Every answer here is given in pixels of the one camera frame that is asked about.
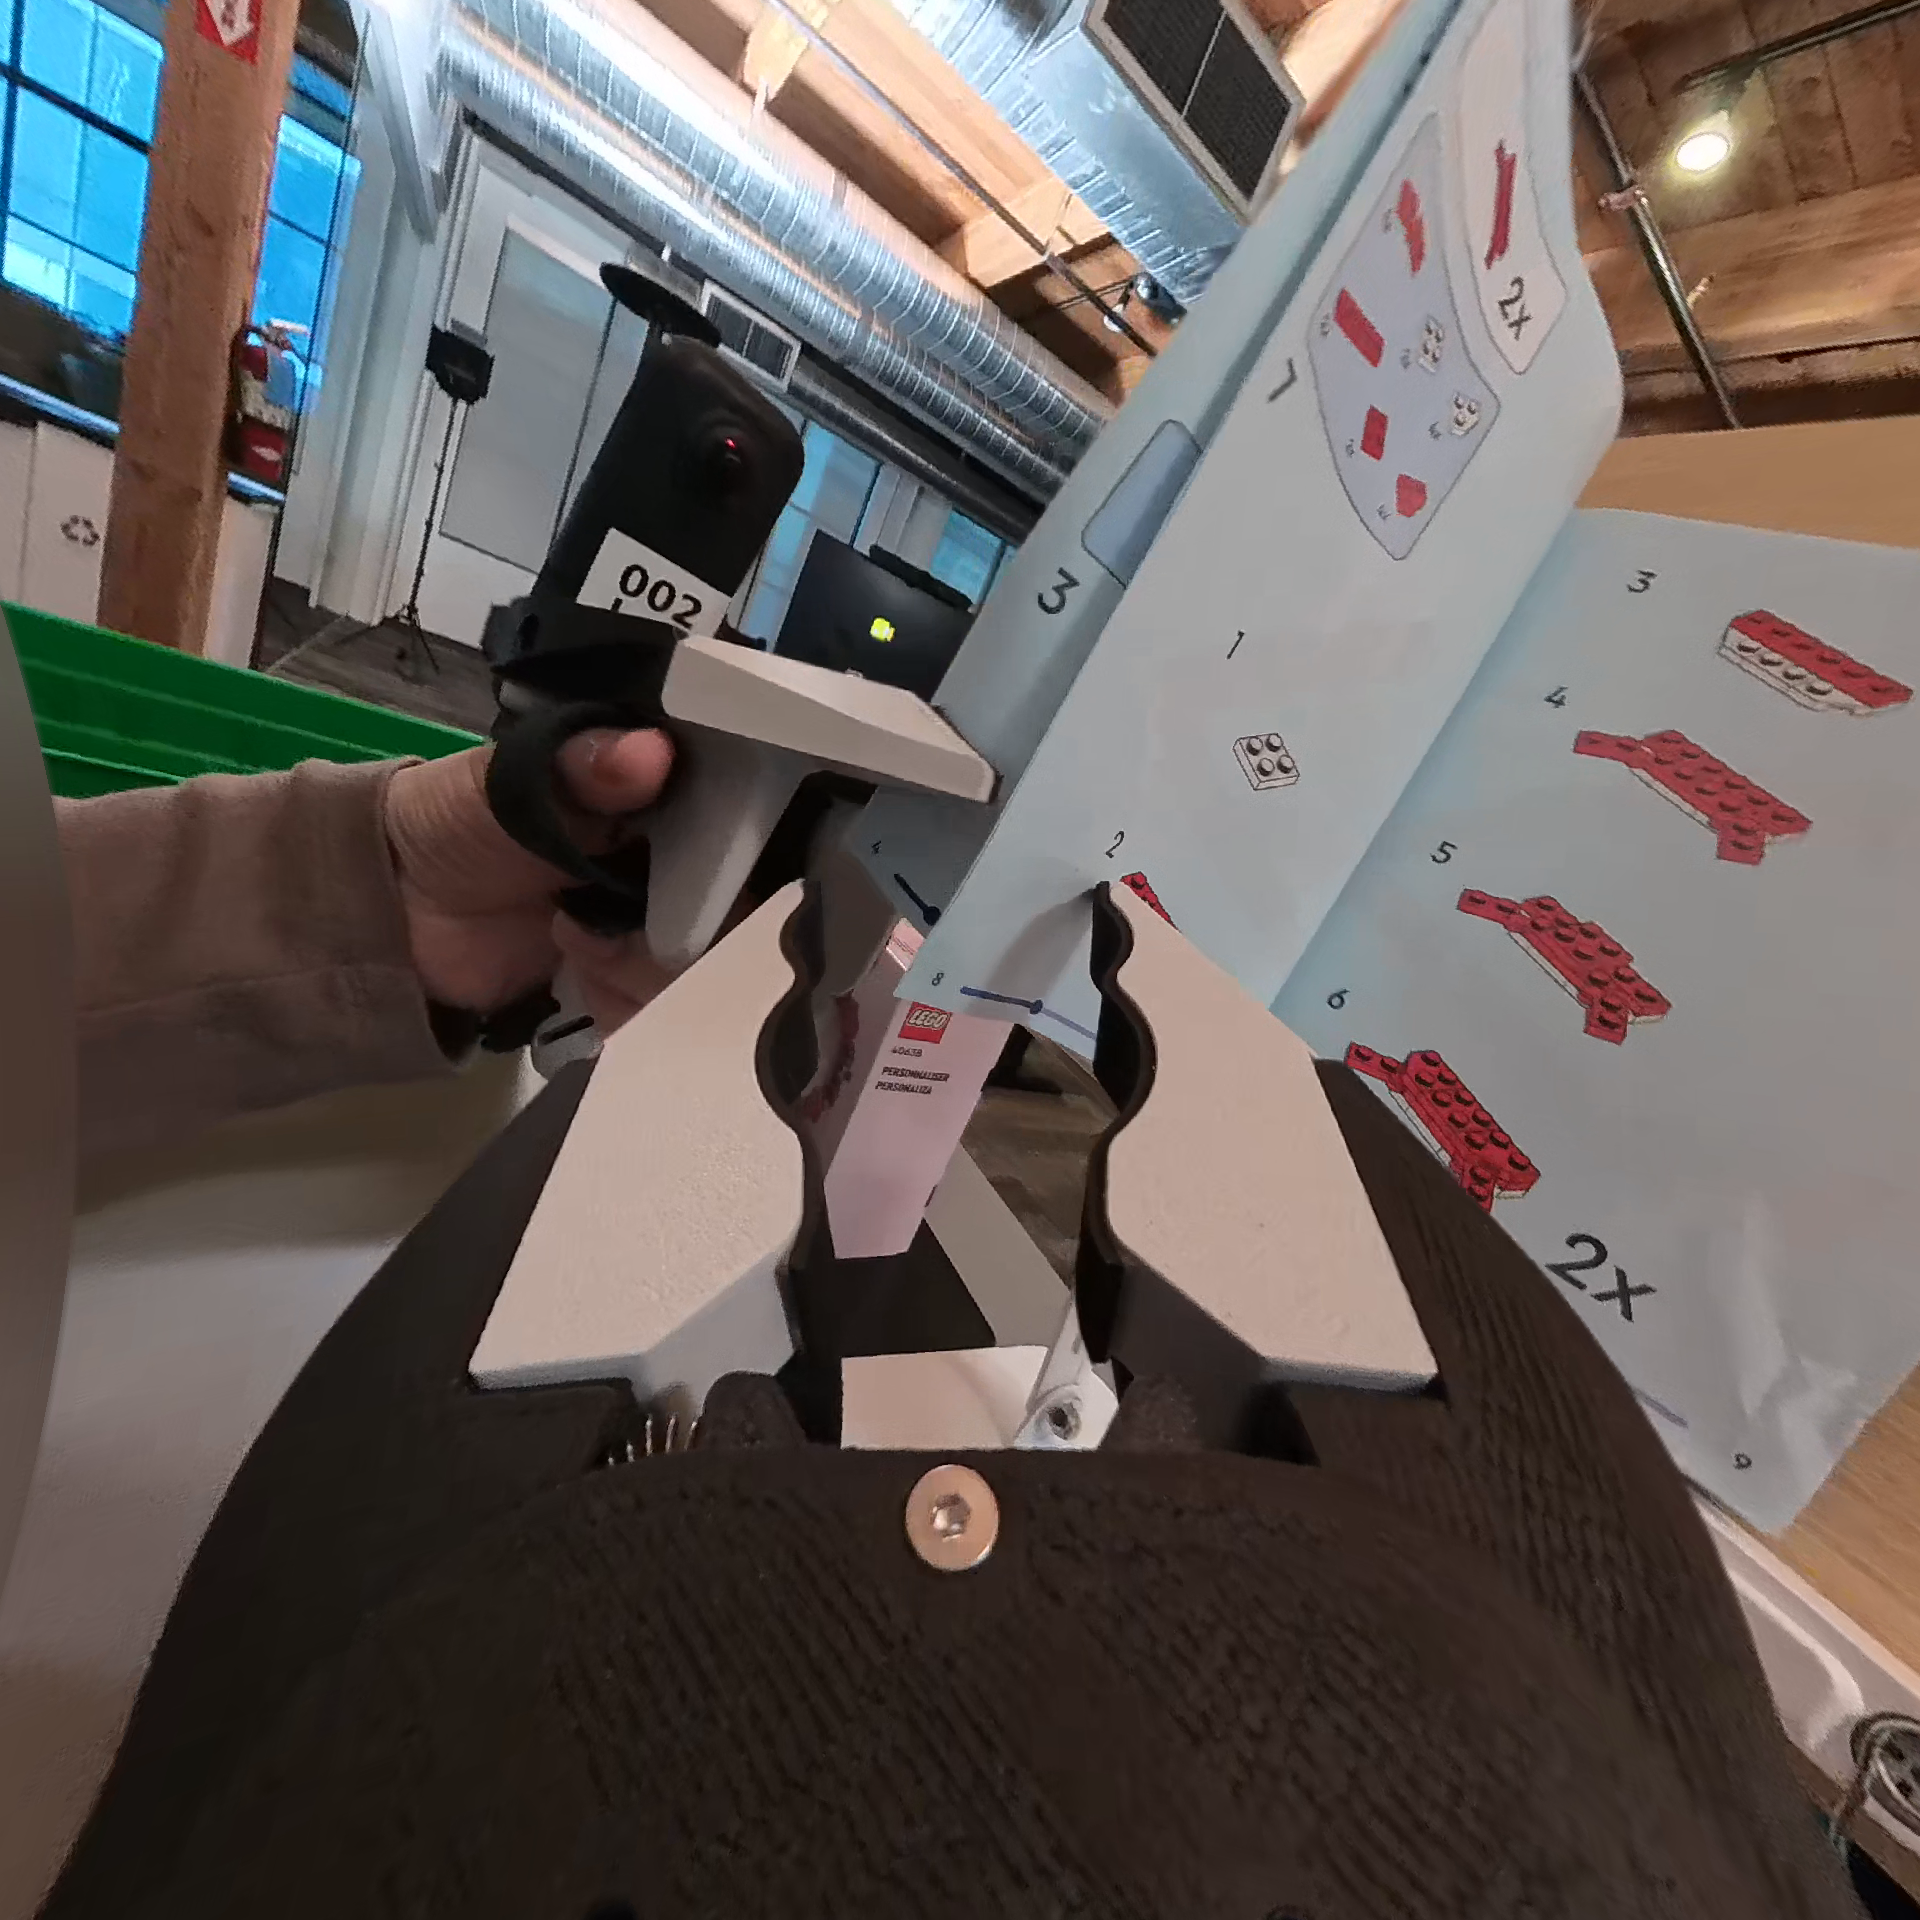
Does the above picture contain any silver air duct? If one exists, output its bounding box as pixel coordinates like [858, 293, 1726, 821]
[929, 0, 1292, 302]
[441, 0, 1119, 498]

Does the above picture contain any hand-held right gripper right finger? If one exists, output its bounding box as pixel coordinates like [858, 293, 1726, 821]
[1076, 882, 1442, 1395]

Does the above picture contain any black tripod with device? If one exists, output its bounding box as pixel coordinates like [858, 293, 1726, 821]
[335, 322, 497, 679]

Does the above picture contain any wooden post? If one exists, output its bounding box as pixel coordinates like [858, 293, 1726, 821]
[95, 0, 302, 663]

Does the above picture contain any ceiling vent grille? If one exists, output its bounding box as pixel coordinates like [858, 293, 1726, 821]
[1082, 0, 1303, 213]

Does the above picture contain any large paned window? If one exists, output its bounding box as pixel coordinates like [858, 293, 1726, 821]
[0, 0, 369, 490]

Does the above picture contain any grey curved object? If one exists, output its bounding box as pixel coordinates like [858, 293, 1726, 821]
[0, 600, 79, 1578]

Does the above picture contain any pale blue instruction booklet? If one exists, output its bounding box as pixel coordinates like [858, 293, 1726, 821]
[891, 0, 1920, 1537]

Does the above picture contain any pink white toy box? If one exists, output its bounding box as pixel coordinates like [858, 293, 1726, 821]
[802, 914, 1021, 1262]

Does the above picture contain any red fire extinguisher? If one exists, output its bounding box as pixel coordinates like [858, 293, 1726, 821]
[223, 319, 310, 490]

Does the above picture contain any small wall vent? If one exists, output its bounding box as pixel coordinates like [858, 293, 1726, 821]
[701, 289, 804, 391]

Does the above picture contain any white recycling cabinet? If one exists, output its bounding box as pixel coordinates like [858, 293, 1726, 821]
[0, 375, 288, 670]

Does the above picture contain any metal ring fitting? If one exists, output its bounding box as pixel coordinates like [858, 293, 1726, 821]
[1835, 1711, 1920, 1855]

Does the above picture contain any black floor lamp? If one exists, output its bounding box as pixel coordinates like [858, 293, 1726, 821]
[595, 263, 725, 344]

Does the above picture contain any white metal stand frame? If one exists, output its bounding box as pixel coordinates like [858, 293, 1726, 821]
[832, 1155, 1920, 1825]

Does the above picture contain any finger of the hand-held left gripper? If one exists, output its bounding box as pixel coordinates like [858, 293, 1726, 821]
[643, 636, 1001, 966]
[810, 795, 906, 1001]

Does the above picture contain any white framed glass door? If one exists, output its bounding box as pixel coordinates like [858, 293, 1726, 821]
[306, 120, 631, 603]

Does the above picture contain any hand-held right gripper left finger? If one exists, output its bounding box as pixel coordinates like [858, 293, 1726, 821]
[468, 882, 827, 1391]

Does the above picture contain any green plastic bin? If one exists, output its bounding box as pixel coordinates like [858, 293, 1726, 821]
[0, 597, 489, 801]

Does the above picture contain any grey sprinkler pipe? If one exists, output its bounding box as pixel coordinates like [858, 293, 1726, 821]
[1566, 60, 1749, 438]

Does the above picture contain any person's left hand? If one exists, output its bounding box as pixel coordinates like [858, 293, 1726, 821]
[382, 720, 677, 1053]

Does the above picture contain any black monitor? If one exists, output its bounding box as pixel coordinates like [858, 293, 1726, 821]
[772, 529, 984, 709]

